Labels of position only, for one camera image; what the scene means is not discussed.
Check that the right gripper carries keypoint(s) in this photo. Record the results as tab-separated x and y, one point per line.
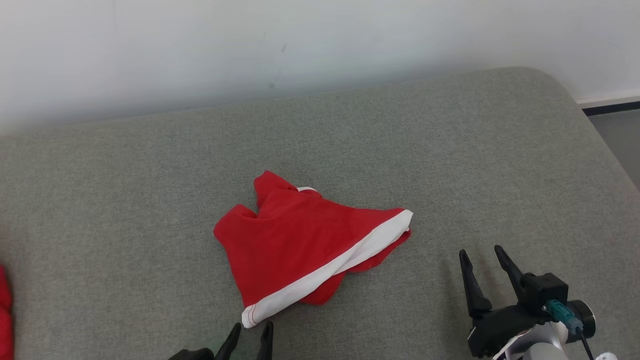
500	325

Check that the red shorts white trim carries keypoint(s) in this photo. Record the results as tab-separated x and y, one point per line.
290	240

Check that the white black skirting board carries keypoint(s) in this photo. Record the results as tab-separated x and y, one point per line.
610	105

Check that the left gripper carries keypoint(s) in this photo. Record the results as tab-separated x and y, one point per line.
195	355

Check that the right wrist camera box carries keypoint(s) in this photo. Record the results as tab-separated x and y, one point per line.
545	292

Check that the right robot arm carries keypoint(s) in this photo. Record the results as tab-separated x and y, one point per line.
587	315

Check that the red jersey black lettering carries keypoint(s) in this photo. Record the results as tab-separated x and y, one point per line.
5	315

